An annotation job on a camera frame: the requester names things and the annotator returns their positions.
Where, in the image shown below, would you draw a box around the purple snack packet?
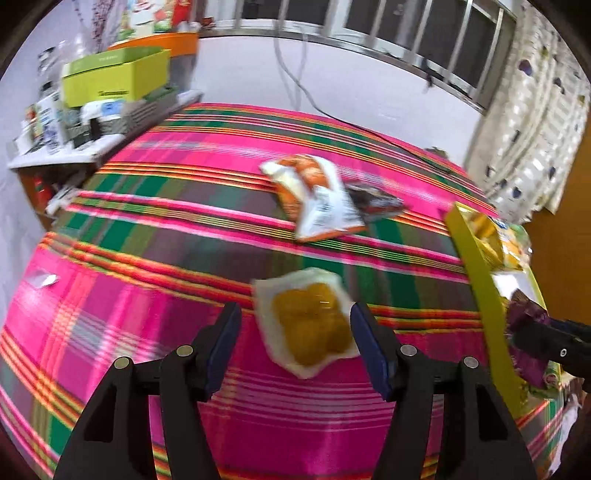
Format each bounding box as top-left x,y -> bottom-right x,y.
505,287 -> 561,389

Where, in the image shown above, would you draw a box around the black cable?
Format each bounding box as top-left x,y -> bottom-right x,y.
274,34 -> 456,175

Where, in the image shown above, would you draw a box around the white cable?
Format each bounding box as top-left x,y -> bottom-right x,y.
294,31 -> 325,114

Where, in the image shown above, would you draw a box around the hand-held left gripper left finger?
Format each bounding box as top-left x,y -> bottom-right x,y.
53,302 -> 243,480

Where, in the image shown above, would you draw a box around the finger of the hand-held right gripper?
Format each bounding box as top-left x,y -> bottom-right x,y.
538,316 -> 591,344
511,322 -> 591,394

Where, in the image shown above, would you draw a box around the red box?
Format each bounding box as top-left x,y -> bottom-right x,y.
161,0 -> 195,25

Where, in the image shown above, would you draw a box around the wooden cabinet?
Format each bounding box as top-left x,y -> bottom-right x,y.
525,152 -> 591,325

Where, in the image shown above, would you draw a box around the white blue packet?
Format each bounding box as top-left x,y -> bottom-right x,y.
80,100 -> 126,136

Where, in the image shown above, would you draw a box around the small silver wrapper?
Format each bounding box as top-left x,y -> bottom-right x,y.
27,273 -> 62,290

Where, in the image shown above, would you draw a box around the yellow-green cardboard box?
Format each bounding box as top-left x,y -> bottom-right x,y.
444,200 -> 563,417

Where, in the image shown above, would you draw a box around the dark snack packet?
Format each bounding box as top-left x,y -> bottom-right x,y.
345,181 -> 408,223

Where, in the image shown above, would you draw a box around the clear yellow jelly packet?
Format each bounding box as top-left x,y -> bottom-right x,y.
253,267 -> 362,380

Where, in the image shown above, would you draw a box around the dried blossom branches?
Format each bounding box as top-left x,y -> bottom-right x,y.
73,0 -> 114,52

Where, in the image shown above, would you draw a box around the lime green storage box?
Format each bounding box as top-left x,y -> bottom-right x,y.
61,46 -> 172,110

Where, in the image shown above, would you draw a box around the patterned white curtain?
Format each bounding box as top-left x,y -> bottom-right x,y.
463,8 -> 591,223

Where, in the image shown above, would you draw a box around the barred window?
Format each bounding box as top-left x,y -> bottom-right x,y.
198,0 -> 519,114

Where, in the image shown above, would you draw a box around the pink green plaid tablecloth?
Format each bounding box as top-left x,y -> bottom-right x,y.
0,102 -> 568,480

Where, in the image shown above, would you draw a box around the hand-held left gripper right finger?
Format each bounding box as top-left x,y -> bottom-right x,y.
349,302 -> 539,480

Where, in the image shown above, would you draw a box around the white orange snack packet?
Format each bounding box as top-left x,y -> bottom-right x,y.
260,154 -> 371,244

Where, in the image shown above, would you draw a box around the colourful printed box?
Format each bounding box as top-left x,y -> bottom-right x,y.
117,0 -> 172,41

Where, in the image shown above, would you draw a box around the white shelf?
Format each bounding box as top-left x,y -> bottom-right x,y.
6,89 -> 205,171

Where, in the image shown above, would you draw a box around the yellow chips packet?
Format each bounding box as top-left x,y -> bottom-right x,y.
462,213 -> 533,274

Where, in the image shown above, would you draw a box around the grey basket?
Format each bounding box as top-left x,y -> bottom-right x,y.
121,87 -> 180,133

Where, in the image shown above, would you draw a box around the orange box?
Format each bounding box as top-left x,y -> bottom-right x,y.
107,31 -> 200,93

